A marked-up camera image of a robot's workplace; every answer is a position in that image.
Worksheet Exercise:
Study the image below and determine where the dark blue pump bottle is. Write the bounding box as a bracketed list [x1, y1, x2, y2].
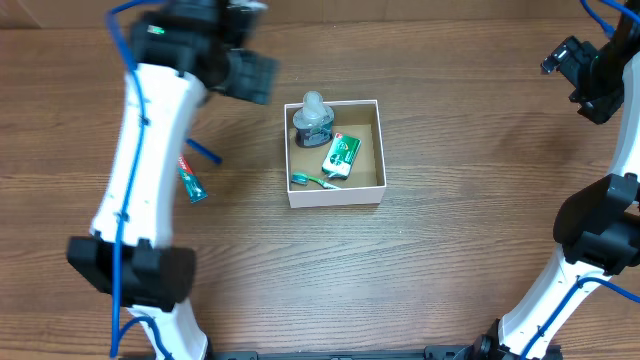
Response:
[293, 91, 335, 148]

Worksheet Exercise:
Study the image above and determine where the green white toothbrush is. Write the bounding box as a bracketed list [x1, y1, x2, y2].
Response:
[291, 172, 339, 190]

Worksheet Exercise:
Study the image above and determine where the green white soap bar package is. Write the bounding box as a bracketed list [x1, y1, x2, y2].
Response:
[322, 132, 362, 179]

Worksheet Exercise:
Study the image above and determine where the green red toothpaste tube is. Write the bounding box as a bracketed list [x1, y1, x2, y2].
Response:
[178, 155, 208, 203]

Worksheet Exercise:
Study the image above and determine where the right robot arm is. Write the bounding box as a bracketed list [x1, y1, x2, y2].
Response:
[454, 1, 639, 359]

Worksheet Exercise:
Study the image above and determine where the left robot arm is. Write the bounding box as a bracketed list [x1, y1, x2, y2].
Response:
[66, 0, 278, 359]

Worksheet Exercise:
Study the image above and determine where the blue disposable razor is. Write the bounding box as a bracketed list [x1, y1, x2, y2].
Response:
[186, 138, 223, 165]

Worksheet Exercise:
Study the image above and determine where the white cardboard box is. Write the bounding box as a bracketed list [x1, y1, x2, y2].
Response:
[284, 100, 387, 208]

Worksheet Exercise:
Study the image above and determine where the right blue cable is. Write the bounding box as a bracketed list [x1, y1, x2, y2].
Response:
[519, 0, 640, 360]

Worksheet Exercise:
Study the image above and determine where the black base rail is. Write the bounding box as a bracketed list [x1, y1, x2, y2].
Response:
[205, 345, 474, 360]

